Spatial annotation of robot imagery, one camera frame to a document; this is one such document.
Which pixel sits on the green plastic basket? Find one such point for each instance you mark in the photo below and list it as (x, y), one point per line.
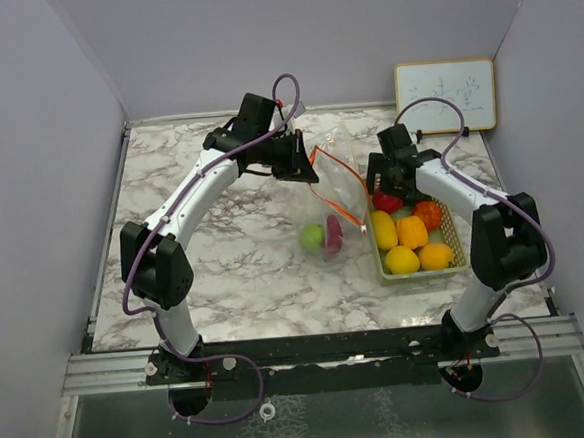
(446, 233)

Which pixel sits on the yellow lemon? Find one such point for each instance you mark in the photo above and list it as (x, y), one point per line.
(402, 260)

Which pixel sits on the small whiteboard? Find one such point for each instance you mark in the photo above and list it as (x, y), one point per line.
(435, 96)

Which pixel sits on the orange tangerine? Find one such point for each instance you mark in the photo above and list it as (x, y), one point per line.
(430, 213)

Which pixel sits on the orange bell pepper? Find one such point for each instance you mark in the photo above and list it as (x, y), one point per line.
(412, 232)

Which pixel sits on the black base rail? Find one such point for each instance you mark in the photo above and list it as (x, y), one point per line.
(310, 364)

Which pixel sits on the aluminium frame rail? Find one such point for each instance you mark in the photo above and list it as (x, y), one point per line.
(124, 371)

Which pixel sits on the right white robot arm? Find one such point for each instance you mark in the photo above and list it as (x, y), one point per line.
(508, 244)

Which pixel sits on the orange yellow peach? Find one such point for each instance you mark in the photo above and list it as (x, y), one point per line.
(436, 256)

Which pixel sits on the red apple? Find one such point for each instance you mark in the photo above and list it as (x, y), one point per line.
(385, 202)

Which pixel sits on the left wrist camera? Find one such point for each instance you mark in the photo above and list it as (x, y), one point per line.
(285, 115)

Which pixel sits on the yellow mango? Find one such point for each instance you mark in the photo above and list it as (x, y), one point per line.
(384, 229)

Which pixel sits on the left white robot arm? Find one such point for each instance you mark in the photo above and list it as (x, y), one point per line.
(154, 266)

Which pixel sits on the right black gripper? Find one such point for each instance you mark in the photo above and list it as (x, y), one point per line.
(376, 166)

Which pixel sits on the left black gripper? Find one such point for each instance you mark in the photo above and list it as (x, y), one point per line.
(298, 162)

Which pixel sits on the green apple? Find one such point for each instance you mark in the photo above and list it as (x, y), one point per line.
(312, 237)

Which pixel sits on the clear zip bag orange zipper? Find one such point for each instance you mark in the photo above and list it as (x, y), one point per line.
(341, 191)

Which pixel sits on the purple sweet potato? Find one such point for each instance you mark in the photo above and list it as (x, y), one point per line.
(333, 234)

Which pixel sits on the clear bag of white discs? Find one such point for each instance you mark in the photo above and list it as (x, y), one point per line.
(337, 142)

